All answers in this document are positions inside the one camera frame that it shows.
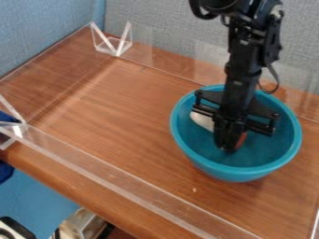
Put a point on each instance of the white brown toy mushroom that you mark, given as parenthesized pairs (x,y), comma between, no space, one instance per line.
(206,123)

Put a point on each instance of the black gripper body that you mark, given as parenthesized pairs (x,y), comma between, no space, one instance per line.
(236,104)

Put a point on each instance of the blue plastic bowl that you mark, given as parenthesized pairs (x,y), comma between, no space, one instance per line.
(264,153)

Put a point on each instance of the clear acrylic front barrier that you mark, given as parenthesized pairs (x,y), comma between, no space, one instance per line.
(103,186)

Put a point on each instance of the blue cloth object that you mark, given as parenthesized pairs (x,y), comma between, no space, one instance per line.
(6,169)

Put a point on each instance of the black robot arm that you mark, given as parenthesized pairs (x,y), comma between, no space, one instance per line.
(254,22)

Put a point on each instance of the black white device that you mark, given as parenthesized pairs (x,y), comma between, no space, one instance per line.
(13,230)

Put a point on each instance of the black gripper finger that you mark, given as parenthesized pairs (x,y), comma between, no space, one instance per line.
(222,126)
(238,134)

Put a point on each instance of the metal table leg frame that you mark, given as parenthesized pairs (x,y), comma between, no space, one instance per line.
(83,225)

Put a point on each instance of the clear acrylic left bracket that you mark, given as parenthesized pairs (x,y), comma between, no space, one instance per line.
(11,129)

